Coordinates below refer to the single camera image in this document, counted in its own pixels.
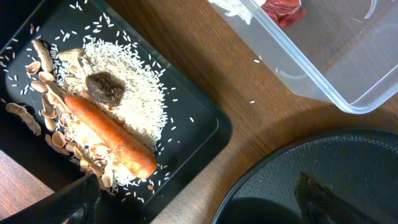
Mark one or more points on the orange carrot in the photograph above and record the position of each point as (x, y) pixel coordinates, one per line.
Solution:
(138, 159)

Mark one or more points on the white tissue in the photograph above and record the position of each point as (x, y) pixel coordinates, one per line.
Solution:
(234, 8)

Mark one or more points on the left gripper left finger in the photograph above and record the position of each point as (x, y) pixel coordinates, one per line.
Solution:
(74, 203)

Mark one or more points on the round black serving tray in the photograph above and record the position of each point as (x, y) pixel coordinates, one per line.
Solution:
(360, 164)

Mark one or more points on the clear plastic bin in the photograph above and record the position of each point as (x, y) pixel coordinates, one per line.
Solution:
(342, 51)

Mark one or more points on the red snack wrapper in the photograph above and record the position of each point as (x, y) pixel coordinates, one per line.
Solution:
(284, 12)

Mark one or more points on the peanut shells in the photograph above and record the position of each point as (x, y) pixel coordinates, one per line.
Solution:
(49, 102)

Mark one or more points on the dark brown food chunk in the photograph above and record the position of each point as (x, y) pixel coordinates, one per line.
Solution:
(105, 89)

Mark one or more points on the black rectangular tray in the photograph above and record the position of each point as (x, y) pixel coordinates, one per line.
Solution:
(205, 131)

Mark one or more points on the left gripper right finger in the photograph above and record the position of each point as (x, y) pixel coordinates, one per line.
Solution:
(319, 204)

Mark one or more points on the pile of white rice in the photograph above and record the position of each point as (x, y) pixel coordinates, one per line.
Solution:
(81, 39)

